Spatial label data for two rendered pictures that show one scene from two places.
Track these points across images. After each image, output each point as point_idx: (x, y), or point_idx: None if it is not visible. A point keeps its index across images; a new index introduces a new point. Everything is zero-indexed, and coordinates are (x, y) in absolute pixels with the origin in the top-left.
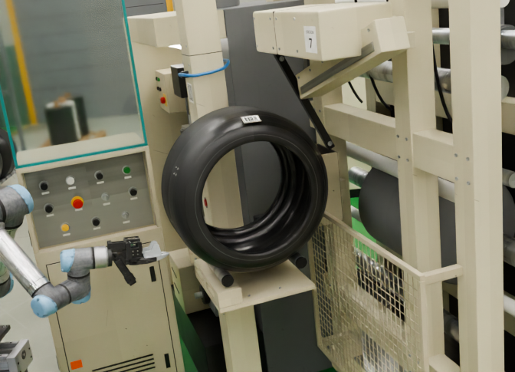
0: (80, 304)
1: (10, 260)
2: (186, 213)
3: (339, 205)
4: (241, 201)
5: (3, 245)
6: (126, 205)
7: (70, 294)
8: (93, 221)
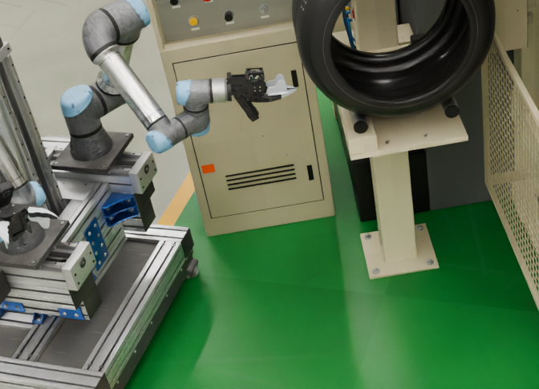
0: (212, 107)
1: (123, 90)
2: (313, 55)
3: (523, 29)
4: None
5: (116, 72)
6: None
7: (186, 129)
8: (224, 16)
